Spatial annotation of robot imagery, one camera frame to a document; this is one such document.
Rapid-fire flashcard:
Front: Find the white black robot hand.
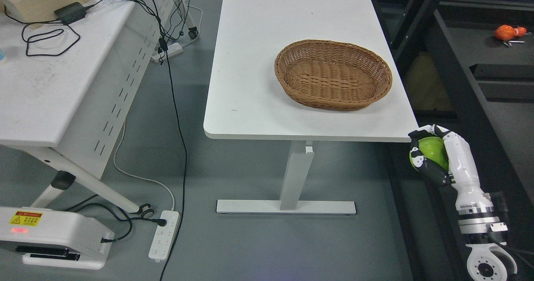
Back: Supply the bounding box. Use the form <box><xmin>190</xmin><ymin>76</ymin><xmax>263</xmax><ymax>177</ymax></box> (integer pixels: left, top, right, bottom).
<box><xmin>408</xmin><ymin>124</ymin><xmax>494</xmax><ymax>214</ymax></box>

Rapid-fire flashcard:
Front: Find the green apple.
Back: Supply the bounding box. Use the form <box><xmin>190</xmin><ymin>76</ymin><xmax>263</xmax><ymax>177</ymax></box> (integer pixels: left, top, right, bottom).
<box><xmin>409</xmin><ymin>137</ymin><xmax>449</xmax><ymax>176</ymax></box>

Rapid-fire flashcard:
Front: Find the brown wicker basket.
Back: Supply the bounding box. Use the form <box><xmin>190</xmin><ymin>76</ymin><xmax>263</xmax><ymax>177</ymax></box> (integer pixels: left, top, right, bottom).
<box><xmin>274</xmin><ymin>39</ymin><xmax>393</xmax><ymax>111</ymax></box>

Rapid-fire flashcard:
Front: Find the white power strip near device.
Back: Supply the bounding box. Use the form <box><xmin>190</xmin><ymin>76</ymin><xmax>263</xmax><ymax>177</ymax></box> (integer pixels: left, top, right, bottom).
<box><xmin>148</xmin><ymin>210</ymin><xmax>181</xmax><ymax>263</ymax></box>

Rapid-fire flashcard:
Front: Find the far white power strip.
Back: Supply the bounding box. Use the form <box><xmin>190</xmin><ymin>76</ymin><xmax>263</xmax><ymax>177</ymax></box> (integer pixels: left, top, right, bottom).
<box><xmin>151</xmin><ymin>43</ymin><xmax>183</xmax><ymax>63</ymax></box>

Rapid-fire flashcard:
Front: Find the white perforated side desk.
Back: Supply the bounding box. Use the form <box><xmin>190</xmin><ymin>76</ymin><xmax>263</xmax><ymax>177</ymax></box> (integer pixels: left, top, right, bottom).
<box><xmin>0</xmin><ymin>0</ymin><xmax>179</xmax><ymax>215</ymax></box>

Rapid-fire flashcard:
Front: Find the black power adapter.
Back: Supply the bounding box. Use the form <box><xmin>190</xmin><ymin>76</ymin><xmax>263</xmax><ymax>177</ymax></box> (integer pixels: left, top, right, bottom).
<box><xmin>54</xmin><ymin>2</ymin><xmax>87</xmax><ymax>25</ymax></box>

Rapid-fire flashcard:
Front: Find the white box device warning label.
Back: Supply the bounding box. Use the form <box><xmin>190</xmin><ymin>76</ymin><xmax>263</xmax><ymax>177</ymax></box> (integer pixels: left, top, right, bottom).
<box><xmin>0</xmin><ymin>207</ymin><xmax>115</xmax><ymax>270</ymax></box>

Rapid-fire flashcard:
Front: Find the white table with pedestal leg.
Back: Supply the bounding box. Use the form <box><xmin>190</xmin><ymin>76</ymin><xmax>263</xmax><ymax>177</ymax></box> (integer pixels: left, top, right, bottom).
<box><xmin>204</xmin><ymin>0</ymin><xmax>418</xmax><ymax>215</ymax></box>

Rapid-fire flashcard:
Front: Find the white floor cable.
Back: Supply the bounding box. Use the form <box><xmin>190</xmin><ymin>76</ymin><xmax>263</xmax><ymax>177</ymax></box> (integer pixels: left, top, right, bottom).
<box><xmin>113</xmin><ymin>120</ymin><xmax>176</xmax><ymax>211</ymax></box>

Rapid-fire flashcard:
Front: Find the black device power cord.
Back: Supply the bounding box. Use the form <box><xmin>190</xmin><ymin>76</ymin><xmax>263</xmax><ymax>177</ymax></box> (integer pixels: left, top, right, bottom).
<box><xmin>63</xmin><ymin>194</ymin><xmax>167</xmax><ymax>244</ymax></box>

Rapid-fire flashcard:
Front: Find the long black hanging cable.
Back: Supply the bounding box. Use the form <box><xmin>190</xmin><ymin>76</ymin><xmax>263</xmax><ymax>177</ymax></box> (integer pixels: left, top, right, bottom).
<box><xmin>138</xmin><ymin>0</ymin><xmax>188</xmax><ymax>281</ymax></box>

